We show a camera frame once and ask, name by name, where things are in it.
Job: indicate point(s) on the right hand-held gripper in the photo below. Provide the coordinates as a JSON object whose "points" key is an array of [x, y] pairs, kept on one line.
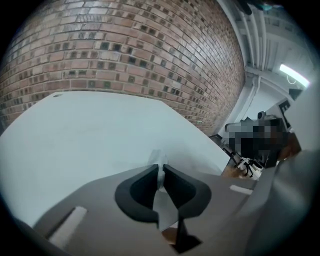
{"points": [[283, 110]]}

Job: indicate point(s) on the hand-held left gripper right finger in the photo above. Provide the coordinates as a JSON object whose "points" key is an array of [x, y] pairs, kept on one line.
{"points": [[192, 197]]}

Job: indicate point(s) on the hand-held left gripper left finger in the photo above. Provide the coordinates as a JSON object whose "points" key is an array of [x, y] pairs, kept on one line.
{"points": [[125, 197]]}

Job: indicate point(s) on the white tissue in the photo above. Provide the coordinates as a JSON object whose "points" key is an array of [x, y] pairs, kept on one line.
{"points": [[158, 157]]}

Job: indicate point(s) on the ceiling tube light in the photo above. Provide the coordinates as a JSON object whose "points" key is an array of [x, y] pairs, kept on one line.
{"points": [[293, 73]]}

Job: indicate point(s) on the black chair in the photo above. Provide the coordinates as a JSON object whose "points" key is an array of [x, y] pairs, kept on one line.
{"points": [[225, 143]]}

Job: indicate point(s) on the white table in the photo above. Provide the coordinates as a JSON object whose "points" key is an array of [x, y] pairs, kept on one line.
{"points": [[87, 135]]}

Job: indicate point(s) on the white wall pipes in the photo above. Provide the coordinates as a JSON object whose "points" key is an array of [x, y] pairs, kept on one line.
{"points": [[252, 37]]}

